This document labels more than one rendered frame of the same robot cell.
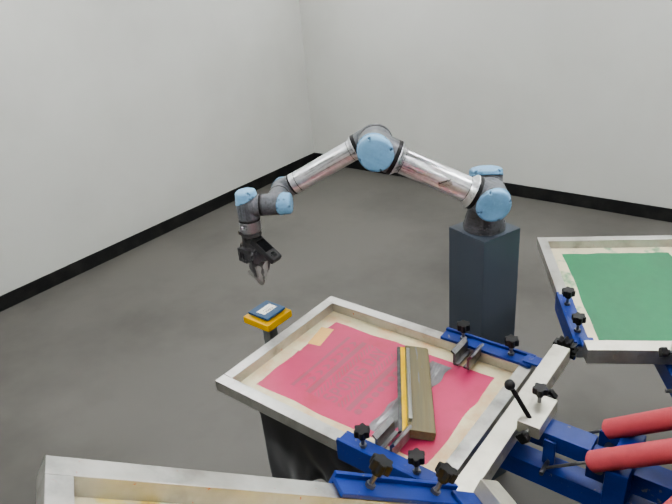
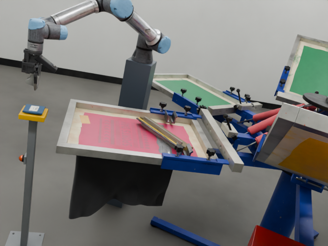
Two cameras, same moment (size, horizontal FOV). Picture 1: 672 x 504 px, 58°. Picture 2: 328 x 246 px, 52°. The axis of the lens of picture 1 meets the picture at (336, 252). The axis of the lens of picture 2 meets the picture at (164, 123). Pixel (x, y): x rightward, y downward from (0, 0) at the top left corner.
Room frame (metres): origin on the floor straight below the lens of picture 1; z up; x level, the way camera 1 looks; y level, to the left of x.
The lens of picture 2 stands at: (0.41, 1.19, 1.76)
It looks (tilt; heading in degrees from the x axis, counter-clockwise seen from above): 23 degrees down; 306
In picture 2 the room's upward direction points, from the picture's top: 14 degrees clockwise
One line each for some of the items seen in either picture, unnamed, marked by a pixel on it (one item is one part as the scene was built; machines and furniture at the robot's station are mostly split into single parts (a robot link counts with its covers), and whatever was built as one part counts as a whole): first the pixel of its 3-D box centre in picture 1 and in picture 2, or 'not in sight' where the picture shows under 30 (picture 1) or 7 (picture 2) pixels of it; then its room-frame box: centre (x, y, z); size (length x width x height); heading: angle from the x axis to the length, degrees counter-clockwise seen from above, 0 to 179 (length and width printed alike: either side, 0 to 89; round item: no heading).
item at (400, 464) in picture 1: (389, 466); (191, 163); (1.13, -0.08, 0.98); 0.30 x 0.05 x 0.07; 50
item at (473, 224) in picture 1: (484, 214); (143, 53); (2.01, -0.55, 1.25); 0.15 x 0.15 x 0.10
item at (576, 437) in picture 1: (558, 436); (235, 138); (1.14, -0.51, 1.02); 0.17 x 0.06 x 0.05; 50
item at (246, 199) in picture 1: (248, 205); (36, 30); (1.97, 0.29, 1.39); 0.09 x 0.08 x 0.11; 84
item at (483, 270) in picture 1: (480, 361); (127, 135); (2.01, -0.55, 0.60); 0.18 x 0.18 x 1.20; 30
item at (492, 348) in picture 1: (486, 353); (172, 117); (1.56, -0.44, 0.98); 0.30 x 0.05 x 0.07; 50
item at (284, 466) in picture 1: (324, 468); (122, 188); (1.38, 0.10, 0.74); 0.46 x 0.04 x 0.42; 50
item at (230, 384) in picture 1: (373, 376); (138, 132); (1.50, -0.08, 0.97); 0.79 x 0.58 x 0.04; 50
